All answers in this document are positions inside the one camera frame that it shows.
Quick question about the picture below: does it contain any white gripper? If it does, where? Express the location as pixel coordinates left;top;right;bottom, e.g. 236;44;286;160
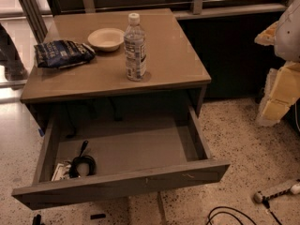
254;0;300;127

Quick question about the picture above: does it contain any clear plastic water bottle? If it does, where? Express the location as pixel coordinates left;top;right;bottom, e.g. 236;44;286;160
124;13;146;81

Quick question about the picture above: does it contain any open grey top drawer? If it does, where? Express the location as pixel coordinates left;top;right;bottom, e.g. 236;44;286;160
12;106;230;210

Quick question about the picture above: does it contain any white packet in drawer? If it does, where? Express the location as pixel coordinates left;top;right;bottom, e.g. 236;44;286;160
52;163;71;181

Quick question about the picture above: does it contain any brown wooden desk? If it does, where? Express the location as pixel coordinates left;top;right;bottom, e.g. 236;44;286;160
20;7;213;133

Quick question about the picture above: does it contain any white power strip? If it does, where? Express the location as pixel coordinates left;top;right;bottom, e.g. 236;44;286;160
253;179;300;203

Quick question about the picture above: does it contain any white paper bowl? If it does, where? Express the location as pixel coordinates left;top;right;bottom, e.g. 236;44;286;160
87;28;124;52

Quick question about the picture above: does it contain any blue snack bag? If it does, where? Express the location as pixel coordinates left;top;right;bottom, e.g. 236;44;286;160
34;40;96;68

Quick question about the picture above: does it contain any small black floor object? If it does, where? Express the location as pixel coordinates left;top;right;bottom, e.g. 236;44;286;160
90;214;106;220

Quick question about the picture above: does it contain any person's dark leg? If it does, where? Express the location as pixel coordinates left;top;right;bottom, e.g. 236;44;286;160
0;23;28;82

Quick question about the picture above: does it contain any black floor cable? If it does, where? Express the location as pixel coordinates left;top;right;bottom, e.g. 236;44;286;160
204;200;284;225

